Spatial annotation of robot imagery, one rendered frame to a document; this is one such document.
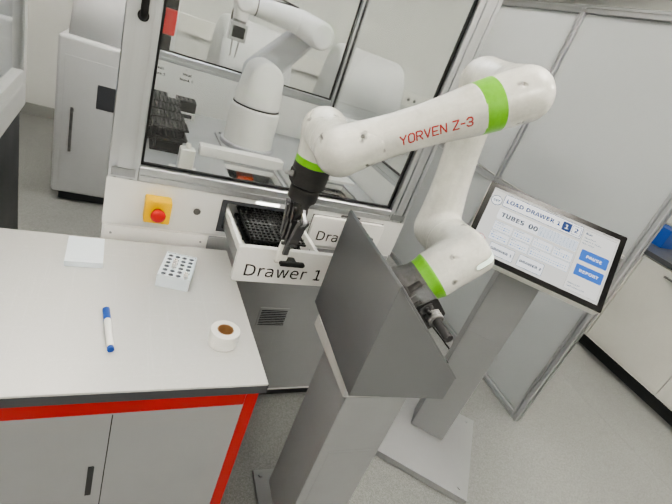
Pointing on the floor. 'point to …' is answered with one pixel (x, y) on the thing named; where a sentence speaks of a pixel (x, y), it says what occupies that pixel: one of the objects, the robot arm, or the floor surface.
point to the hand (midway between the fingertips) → (283, 252)
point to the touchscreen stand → (516, 297)
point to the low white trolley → (119, 376)
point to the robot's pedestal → (327, 440)
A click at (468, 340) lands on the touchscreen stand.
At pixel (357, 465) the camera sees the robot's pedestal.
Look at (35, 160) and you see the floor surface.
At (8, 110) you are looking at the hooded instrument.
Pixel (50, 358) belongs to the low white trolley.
